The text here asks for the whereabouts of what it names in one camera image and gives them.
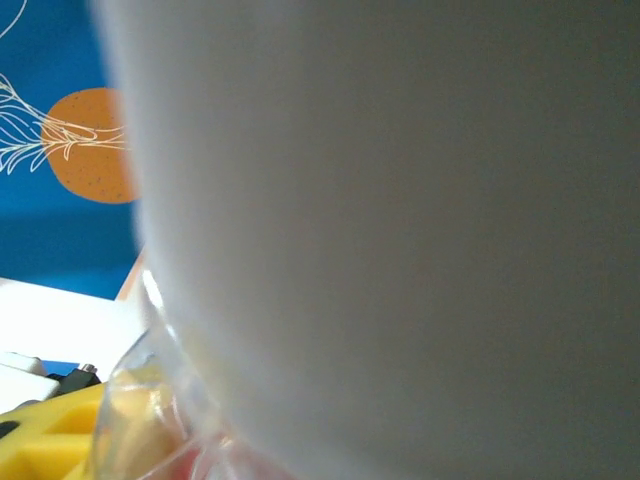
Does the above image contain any yellow plastic bottle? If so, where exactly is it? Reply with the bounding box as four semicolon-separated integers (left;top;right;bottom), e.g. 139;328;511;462
0;382;109;480

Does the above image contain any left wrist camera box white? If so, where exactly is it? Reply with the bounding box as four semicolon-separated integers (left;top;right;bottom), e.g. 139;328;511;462
0;351;57;402

